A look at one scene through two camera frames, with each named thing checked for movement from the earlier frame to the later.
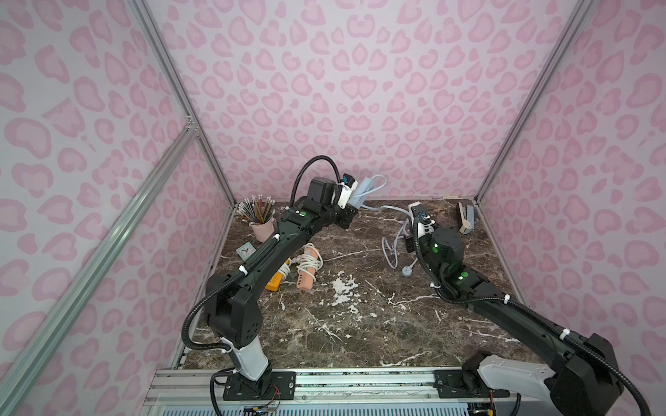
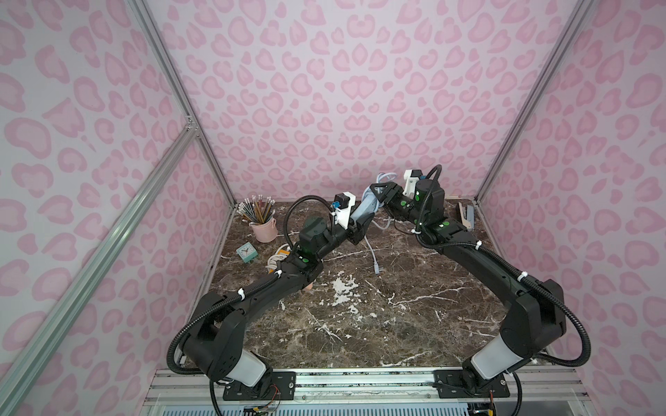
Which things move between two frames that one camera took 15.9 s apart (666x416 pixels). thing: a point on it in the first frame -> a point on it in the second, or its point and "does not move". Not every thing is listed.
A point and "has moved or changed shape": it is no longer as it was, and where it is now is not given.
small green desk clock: (245, 250) does not move
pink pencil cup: (264, 232) does not move
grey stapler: (467, 217) does not move
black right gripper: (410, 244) -> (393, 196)
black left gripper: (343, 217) -> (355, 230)
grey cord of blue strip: (407, 270) -> (365, 191)
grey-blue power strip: (367, 184) has moved or changed shape
